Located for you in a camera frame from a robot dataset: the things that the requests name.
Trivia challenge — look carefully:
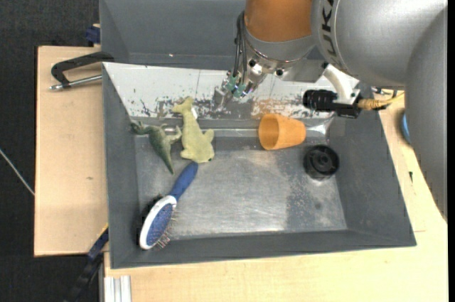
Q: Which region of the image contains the light green plush animal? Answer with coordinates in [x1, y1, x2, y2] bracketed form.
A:
[171, 96, 216, 164]

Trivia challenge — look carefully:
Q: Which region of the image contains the orange cup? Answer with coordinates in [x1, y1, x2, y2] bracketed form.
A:
[257, 113, 307, 151]

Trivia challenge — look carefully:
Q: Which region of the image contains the dark green toy dinosaur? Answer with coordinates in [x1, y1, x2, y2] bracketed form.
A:
[128, 121, 183, 176]

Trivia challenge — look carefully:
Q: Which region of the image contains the grey metal bin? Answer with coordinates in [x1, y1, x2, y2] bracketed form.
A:
[98, 0, 418, 269]

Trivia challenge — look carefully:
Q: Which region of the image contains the black round cap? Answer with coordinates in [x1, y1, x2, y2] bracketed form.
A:
[302, 144, 340, 182]

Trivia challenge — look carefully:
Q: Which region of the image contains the blue and white brush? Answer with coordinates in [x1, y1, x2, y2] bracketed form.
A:
[139, 161, 200, 251]

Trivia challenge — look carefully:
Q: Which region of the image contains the brown cardboard board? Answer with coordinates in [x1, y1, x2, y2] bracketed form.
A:
[33, 45, 109, 257]

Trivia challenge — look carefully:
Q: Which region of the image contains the black cylinder on white bracket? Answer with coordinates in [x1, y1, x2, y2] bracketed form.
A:
[302, 63, 362, 119]

